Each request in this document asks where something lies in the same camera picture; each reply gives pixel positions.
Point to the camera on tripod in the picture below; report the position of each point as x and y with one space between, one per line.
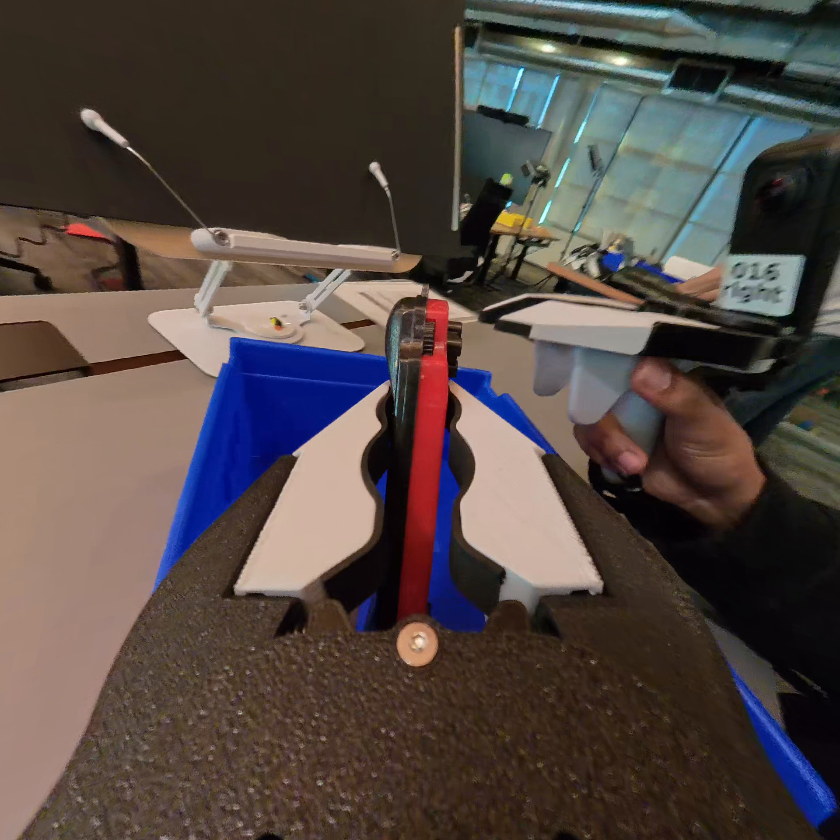
538 172

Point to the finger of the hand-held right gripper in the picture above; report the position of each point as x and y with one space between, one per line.
571 300
590 331

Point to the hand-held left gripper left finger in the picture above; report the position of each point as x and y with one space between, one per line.
315 518

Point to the large black board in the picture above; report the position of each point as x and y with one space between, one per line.
229 98

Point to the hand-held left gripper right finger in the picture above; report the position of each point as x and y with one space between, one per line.
525 518

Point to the yellow plastic bin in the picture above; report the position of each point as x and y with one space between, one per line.
515 220

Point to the red handheld game toy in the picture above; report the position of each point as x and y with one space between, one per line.
423 459

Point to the paper sheet in plastic sleeve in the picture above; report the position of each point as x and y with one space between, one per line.
367 298

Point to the white laptop stand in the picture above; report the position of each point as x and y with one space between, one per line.
197 334

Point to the red floor marker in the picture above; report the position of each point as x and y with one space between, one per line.
85 229

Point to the large black monitor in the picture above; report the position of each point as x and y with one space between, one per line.
505 151

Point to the black office chair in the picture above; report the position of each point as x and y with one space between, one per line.
482 223

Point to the black tripod light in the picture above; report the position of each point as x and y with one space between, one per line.
596 156

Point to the person's right hand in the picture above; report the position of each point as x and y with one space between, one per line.
702 459

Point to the blue plastic bin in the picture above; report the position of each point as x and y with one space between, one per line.
275 407

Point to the person's right forearm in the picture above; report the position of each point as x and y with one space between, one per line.
787 558

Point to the dark desk flap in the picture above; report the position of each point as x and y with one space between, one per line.
39 348

